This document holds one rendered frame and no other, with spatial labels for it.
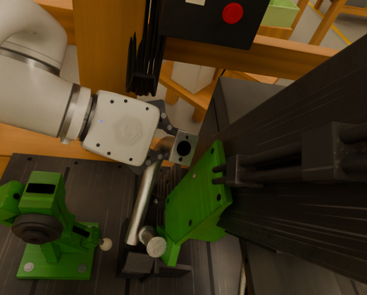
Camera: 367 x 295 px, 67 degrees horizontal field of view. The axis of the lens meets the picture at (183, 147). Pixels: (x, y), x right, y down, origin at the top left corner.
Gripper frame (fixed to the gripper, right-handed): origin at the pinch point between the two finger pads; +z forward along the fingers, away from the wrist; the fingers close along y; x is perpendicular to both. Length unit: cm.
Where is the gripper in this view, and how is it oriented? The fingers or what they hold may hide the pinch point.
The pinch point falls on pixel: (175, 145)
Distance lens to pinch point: 48.4
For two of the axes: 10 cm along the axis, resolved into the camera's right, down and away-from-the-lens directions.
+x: -4.1, -1.6, 9.0
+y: 3.1, -9.5, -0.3
